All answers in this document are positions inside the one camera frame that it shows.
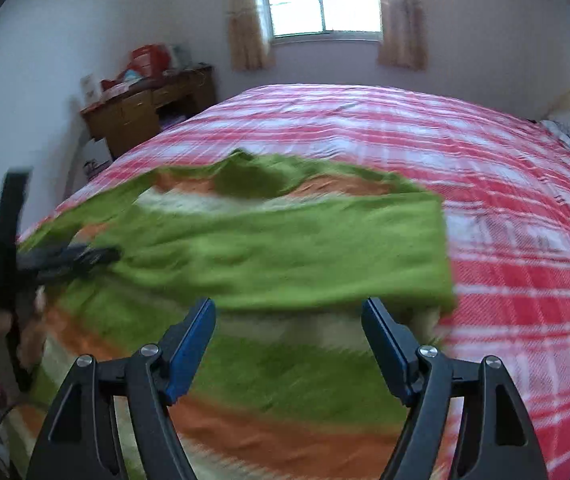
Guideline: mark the wooden desk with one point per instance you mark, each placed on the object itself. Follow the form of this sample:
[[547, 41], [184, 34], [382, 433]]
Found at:
[[135, 110]]

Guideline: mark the white bag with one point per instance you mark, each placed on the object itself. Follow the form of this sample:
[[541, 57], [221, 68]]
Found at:
[[94, 157]]

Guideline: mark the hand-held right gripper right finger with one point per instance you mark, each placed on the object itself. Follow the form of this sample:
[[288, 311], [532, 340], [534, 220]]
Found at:
[[387, 345]]

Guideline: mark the red box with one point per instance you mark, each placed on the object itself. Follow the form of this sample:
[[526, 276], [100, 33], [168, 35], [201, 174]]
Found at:
[[149, 60]]

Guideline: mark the red plaid bed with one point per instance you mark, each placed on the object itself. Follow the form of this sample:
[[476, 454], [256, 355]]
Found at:
[[515, 260]]

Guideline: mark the person's left hand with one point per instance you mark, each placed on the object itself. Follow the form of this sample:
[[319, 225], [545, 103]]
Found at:
[[32, 337]]

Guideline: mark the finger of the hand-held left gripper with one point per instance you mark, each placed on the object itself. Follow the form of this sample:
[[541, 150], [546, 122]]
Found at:
[[80, 257]]

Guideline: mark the green orange striped shirt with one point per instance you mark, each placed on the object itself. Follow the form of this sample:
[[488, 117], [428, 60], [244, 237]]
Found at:
[[290, 250]]

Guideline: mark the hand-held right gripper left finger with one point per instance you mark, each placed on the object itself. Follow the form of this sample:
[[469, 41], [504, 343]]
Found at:
[[192, 355]]

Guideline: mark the white card box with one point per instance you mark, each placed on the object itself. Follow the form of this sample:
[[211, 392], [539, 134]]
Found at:
[[90, 89]]

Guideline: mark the beige curtain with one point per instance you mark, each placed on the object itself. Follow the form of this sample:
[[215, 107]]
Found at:
[[402, 25], [247, 25]]

